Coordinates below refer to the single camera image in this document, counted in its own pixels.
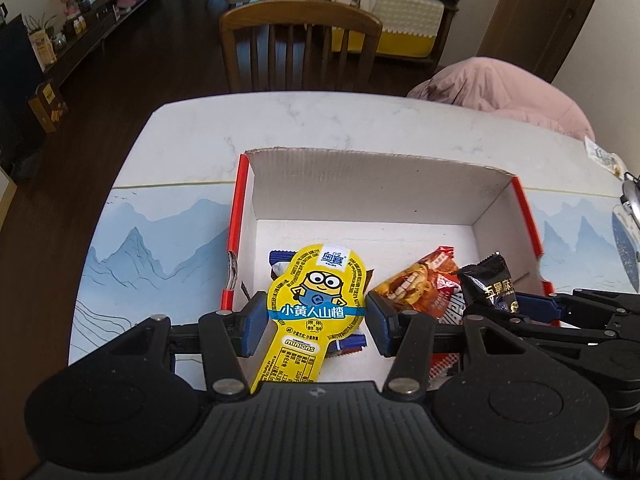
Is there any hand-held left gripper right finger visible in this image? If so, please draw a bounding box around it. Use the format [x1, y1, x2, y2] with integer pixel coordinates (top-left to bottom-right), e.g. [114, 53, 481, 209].
[367, 294, 546, 401]

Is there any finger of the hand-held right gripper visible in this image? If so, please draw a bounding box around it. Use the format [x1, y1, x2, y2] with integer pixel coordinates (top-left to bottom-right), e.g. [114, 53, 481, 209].
[495, 316, 616, 361]
[517, 288, 640, 331]

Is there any wooden door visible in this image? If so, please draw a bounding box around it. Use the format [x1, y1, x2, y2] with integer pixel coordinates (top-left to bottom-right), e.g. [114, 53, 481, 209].
[475, 0, 611, 83]

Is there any wooden dining chair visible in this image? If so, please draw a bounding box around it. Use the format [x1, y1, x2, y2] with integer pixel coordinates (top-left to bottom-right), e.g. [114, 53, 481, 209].
[219, 1, 383, 95]

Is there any dark wooden television cabinet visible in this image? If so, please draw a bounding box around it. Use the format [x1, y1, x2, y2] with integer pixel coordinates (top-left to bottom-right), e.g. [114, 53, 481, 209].
[30, 0, 166, 86]

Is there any black silver snack packet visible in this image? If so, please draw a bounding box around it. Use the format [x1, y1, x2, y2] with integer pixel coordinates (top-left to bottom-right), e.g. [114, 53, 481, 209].
[457, 252, 526, 316]

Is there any sofa with cream cover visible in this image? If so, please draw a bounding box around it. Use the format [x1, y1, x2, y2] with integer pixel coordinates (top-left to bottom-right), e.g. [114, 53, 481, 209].
[307, 0, 458, 63]

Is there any red printed snack packet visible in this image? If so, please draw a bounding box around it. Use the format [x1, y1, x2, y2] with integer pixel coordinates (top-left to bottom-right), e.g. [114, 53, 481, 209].
[372, 246, 468, 378]

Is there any brown gift bag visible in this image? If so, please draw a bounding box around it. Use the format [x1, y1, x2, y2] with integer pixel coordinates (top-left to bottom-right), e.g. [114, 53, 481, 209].
[27, 80, 71, 134]

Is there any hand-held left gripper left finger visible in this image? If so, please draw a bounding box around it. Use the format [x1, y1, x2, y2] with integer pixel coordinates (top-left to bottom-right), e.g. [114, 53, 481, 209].
[90, 291, 268, 401]

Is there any blue white candy packet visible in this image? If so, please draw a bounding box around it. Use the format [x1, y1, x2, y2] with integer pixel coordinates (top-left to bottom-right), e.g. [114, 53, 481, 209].
[327, 330, 368, 357]

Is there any dark blue snack packet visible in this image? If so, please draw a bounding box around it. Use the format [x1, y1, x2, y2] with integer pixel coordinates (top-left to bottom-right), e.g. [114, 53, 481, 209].
[269, 249, 301, 278]

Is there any yellow paddle-shaped snack packet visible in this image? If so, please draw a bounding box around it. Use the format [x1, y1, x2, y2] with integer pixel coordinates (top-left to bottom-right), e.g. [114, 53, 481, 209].
[250, 242, 368, 395]

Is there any blue mountain print table mat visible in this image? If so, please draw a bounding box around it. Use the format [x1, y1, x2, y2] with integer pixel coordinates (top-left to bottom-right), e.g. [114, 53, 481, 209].
[67, 182, 640, 366]

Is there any black cabinet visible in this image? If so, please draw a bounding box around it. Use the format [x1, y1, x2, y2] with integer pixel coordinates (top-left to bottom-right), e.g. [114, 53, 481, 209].
[0, 12, 46, 181]

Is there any small white printed packet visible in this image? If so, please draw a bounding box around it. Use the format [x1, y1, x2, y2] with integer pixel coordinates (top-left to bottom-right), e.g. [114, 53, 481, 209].
[584, 136, 628, 177]

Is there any red cardboard box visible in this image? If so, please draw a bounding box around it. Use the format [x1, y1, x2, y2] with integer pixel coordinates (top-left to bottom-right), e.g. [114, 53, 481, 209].
[220, 147, 555, 391]

